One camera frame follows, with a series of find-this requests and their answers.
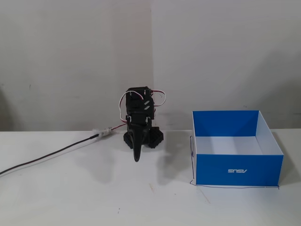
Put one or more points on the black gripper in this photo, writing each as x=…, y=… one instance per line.
x=138, y=132

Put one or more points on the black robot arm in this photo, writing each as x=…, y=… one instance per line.
x=136, y=100

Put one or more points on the blue and white cardboard box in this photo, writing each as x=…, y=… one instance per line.
x=235, y=146

